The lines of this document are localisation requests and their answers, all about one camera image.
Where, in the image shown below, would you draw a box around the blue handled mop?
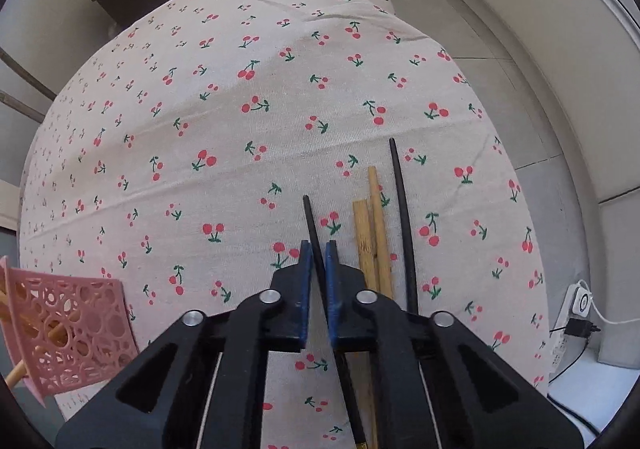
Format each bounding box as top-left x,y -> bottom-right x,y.
0,48 -> 56,101

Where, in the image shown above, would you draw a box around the black chopstick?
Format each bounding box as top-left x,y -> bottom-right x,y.
303,195 -> 368,449
388,138 -> 419,315

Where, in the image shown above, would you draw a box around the white power strip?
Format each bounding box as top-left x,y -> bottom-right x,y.
549,280 -> 592,377

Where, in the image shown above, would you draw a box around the cherry print tablecloth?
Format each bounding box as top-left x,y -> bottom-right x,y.
17,0 -> 551,449

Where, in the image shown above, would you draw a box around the white kitchen cabinets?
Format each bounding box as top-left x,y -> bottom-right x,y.
464,0 -> 639,367

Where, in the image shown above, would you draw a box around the long bamboo chopstick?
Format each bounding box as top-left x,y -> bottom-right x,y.
1,291 -> 70,391

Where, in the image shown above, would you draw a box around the pink perforated utensil holder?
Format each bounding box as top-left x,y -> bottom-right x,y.
1,257 -> 139,403

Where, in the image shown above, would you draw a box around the dark handled mop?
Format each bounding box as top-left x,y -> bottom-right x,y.
0,90 -> 44,124

